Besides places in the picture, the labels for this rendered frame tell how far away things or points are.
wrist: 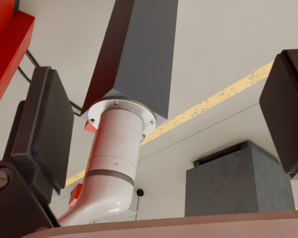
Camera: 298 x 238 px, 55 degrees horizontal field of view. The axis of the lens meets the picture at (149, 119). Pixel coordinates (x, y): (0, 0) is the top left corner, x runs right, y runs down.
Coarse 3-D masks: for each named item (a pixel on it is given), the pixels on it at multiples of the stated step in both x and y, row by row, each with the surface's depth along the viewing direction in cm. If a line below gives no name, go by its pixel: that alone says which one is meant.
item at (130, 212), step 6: (138, 192) 386; (138, 198) 384; (138, 204) 378; (132, 210) 369; (138, 210) 374; (108, 216) 399; (114, 216) 396; (120, 216) 393; (126, 216) 390; (138, 216) 371; (96, 222) 331; (102, 222) 429
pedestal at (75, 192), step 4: (88, 124) 249; (84, 128) 256; (88, 128) 255; (92, 128) 254; (92, 132) 259; (92, 144) 245; (88, 160) 236; (84, 176) 228; (80, 184) 212; (76, 188) 212; (80, 188) 210; (72, 192) 222; (76, 192) 208; (72, 196) 215; (76, 196) 206; (72, 200) 210; (76, 200) 207; (68, 204) 220; (72, 204) 217
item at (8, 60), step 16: (16, 16) 171; (32, 16) 177; (16, 32) 166; (32, 32) 187; (0, 48) 156; (16, 48) 160; (0, 64) 151; (16, 64) 173; (0, 80) 147; (0, 96) 163
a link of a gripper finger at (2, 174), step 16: (0, 176) 8; (16, 176) 8; (0, 192) 8; (16, 192) 8; (32, 192) 8; (0, 208) 8; (16, 208) 8; (32, 208) 8; (48, 208) 10; (0, 224) 7; (16, 224) 7; (32, 224) 7; (48, 224) 7
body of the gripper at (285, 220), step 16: (96, 224) 7; (112, 224) 7; (128, 224) 7; (144, 224) 7; (160, 224) 7; (176, 224) 7; (192, 224) 7; (208, 224) 7; (224, 224) 6; (240, 224) 6; (256, 224) 6; (272, 224) 6; (288, 224) 6
